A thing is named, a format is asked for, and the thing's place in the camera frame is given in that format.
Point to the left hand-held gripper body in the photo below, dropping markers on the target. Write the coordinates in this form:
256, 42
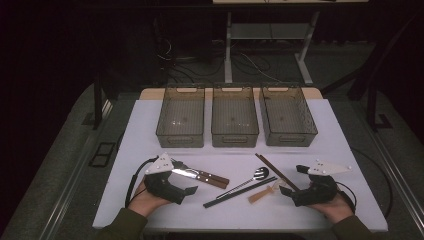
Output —
160, 165

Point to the smoky clear plastic bin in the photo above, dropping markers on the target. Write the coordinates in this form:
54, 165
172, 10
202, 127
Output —
235, 115
181, 115
286, 113

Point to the black metal stand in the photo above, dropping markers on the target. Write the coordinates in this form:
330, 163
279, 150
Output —
371, 100
97, 106

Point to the person's left hand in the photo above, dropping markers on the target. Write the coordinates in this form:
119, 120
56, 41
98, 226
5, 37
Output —
146, 200

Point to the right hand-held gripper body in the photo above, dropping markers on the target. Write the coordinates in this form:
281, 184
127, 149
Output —
320, 193

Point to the person's right hand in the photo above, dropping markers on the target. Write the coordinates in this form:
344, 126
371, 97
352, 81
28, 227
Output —
333, 210

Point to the metal floor rail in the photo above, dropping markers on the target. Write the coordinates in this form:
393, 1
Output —
406, 190
66, 196

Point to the grey metal frame desk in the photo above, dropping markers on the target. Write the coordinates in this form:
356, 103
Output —
228, 50

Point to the brown chopstick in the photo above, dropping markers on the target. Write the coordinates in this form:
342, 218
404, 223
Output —
272, 171
275, 170

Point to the white table cover sheet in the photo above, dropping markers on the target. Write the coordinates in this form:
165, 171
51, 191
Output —
233, 216

